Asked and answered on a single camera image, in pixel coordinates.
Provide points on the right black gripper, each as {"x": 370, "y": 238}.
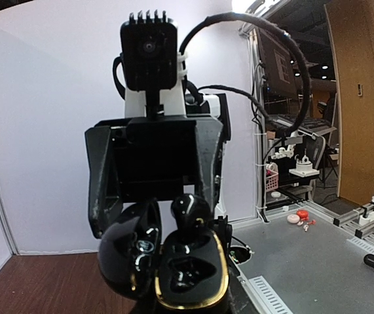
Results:
{"x": 137, "y": 159}

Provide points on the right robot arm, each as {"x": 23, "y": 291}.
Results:
{"x": 197, "y": 106}

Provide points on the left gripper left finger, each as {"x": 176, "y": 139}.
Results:
{"x": 144, "y": 307}

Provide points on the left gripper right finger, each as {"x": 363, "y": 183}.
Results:
{"x": 239, "y": 301}

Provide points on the black earbud charging case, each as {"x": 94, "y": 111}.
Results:
{"x": 183, "y": 273}

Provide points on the red and pink earbud case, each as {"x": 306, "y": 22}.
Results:
{"x": 302, "y": 219}

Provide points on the pink basket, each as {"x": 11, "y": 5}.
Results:
{"x": 271, "y": 182}

